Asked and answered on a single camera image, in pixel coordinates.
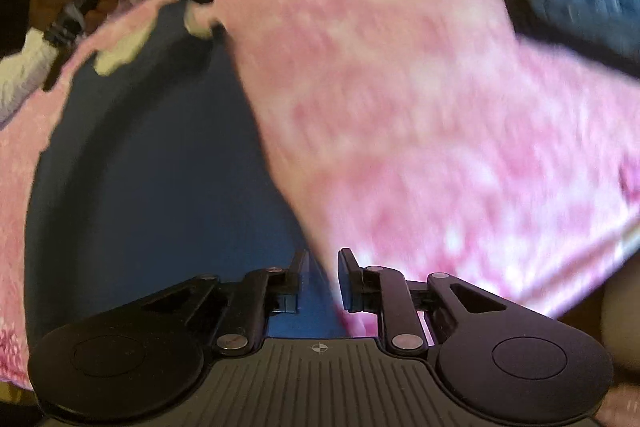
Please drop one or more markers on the person's left forearm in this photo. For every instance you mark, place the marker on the person's left forearm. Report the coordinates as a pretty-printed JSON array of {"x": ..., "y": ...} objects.
[{"x": 20, "y": 77}]

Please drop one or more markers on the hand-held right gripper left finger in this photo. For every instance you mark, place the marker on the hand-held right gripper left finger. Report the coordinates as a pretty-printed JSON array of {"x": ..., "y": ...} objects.
[{"x": 300, "y": 279}]

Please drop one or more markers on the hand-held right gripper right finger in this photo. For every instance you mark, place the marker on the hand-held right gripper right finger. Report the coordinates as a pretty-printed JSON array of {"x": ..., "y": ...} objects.
[{"x": 346, "y": 282}]

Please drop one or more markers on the pink floral blanket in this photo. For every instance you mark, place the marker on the pink floral blanket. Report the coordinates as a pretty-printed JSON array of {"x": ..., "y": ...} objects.
[{"x": 400, "y": 107}]

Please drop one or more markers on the navy blue garment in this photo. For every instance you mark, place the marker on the navy blue garment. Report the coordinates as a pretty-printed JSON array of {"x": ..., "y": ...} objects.
[{"x": 150, "y": 182}]

